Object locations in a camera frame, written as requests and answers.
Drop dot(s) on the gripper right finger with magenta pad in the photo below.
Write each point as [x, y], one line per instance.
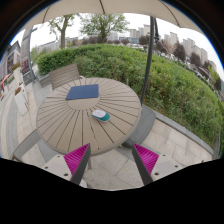
[153, 166]

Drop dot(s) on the round beige slatted table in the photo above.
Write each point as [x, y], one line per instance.
[68, 124]

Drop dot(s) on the dark umbrella pole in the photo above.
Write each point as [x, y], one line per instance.
[149, 58]

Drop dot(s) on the white and teal computer mouse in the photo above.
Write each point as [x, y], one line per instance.
[101, 115]

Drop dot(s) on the beige patio umbrella canopy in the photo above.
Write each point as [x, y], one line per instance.
[155, 8]

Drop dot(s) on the green hedge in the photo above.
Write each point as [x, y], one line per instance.
[169, 88]

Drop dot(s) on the beige slatted chair far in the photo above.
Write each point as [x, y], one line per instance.
[64, 75]

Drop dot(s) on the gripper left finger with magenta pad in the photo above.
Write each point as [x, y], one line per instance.
[71, 166]

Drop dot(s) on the signboard panel on post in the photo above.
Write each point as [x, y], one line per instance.
[26, 68]

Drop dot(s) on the white planter box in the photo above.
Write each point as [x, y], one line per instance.
[21, 101]

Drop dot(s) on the grey umbrella base slab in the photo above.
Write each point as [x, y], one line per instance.
[143, 128]

